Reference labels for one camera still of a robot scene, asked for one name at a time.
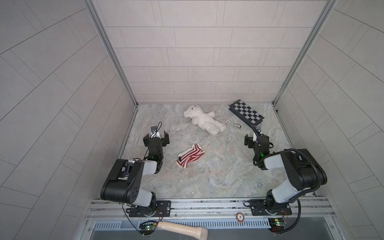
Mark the red white striped sweater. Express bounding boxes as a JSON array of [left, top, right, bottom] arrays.
[[176, 144, 205, 169]]

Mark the white teddy bear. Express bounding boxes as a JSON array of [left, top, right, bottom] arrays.
[[184, 105, 226, 136]]

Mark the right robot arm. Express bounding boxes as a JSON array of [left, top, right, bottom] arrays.
[[244, 134, 328, 216]]

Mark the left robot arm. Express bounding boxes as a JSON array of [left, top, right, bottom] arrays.
[[100, 132, 170, 217]]

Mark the black white checkerboard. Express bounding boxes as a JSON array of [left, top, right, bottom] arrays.
[[229, 100, 264, 128]]

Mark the round red white sticker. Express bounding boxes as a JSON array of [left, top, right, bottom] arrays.
[[236, 213, 245, 223]]

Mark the right green circuit board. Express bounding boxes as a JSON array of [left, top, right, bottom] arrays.
[[268, 218, 286, 233]]

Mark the green circuit board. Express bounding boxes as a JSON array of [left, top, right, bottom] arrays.
[[139, 220, 158, 236], [268, 218, 286, 233]]

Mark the left green circuit board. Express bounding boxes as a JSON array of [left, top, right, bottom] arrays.
[[139, 220, 158, 236]]

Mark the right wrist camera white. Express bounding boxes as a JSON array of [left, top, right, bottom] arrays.
[[252, 126, 262, 142]]

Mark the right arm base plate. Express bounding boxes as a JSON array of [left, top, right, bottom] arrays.
[[243, 199, 292, 216]]

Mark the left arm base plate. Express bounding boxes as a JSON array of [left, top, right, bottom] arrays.
[[129, 201, 172, 218]]

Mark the aluminium front rail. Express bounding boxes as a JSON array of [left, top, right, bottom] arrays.
[[85, 197, 337, 230]]

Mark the beige wooden handle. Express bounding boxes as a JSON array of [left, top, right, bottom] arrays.
[[157, 221, 208, 240]]

